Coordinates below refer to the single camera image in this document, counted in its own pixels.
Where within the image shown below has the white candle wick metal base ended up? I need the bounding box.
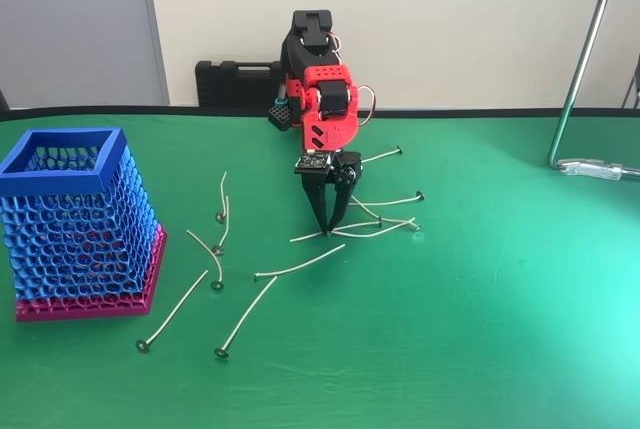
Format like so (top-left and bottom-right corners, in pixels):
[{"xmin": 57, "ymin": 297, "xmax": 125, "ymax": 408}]
[
  {"xmin": 135, "ymin": 269, "xmax": 210, "ymax": 354},
  {"xmin": 348, "ymin": 196, "xmax": 423, "ymax": 231},
  {"xmin": 253, "ymin": 243, "xmax": 347, "ymax": 282},
  {"xmin": 213, "ymin": 275, "xmax": 279, "ymax": 360},
  {"xmin": 288, "ymin": 217, "xmax": 385, "ymax": 244},
  {"xmin": 186, "ymin": 229, "xmax": 225, "ymax": 292},
  {"xmin": 349, "ymin": 190, "xmax": 426, "ymax": 207},
  {"xmin": 210, "ymin": 195, "xmax": 232, "ymax": 257},
  {"xmin": 214, "ymin": 171, "xmax": 229, "ymax": 225},
  {"xmin": 324, "ymin": 217, "xmax": 417, "ymax": 239},
  {"xmin": 360, "ymin": 145, "xmax": 404, "ymax": 165}
]

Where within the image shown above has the blue and magenta mesh basket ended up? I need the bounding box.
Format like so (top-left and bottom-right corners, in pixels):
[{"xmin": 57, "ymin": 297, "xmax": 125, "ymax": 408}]
[{"xmin": 0, "ymin": 127, "xmax": 168, "ymax": 324}]

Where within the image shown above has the black perforated block teal knob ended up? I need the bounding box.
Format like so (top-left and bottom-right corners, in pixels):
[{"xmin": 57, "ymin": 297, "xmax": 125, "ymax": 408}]
[{"xmin": 267, "ymin": 86, "xmax": 294, "ymax": 133}]

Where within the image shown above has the black plastic tool case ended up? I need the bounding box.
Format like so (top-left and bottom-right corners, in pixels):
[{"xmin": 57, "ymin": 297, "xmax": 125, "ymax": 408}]
[{"xmin": 194, "ymin": 59, "xmax": 287, "ymax": 109}]

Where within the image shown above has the green cloth table cover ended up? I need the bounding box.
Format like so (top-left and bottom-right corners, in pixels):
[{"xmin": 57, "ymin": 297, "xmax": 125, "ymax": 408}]
[{"xmin": 0, "ymin": 106, "xmax": 640, "ymax": 429}]

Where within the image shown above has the silver metal clamp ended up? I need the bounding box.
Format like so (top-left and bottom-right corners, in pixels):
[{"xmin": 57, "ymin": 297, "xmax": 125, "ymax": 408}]
[{"xmin": 557, "ymin": 157, "xmax": 640, "ymax": 182}]

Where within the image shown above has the chrome bent tube stand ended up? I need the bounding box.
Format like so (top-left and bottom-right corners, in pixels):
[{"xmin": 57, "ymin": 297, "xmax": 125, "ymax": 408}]
[{"xmin": 546, "ymin": 0, "xmax": 626, "ymax": 171}]

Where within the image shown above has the grey partition panel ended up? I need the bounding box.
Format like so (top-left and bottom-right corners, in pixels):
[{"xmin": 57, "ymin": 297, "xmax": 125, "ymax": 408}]
[{"xmin": 0, "ymin": 0, "xmax": 170, "ymax": 109}]

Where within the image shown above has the camera circuit board black bracket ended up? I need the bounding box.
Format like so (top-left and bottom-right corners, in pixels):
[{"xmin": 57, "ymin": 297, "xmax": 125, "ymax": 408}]
[{"xmin": 293, "ymin": 150, "xmax": 335, "ymax": 176}]

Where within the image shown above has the white red servo cable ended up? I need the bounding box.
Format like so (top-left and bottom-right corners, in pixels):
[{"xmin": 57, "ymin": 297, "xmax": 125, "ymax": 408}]
[
  {"xmin": 327, "ymin": 31, "xmax": 346, "ymax": 66},
  {"xmin": 349, "ymin": 83, "xmax": 379, "ymax": 126}
]

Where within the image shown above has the dark chair frame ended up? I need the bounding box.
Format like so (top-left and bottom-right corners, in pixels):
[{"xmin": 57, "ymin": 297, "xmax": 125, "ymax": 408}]
[{"xmin": 622, "ymin": 52, "xmax": 640, "ymax": 110}]

